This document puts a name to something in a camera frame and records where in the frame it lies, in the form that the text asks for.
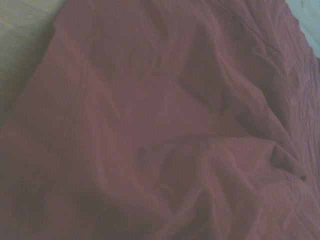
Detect rust orange shorts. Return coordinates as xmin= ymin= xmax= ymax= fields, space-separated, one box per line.
xmin=0 ymin=0 xmax=320 ymax=240

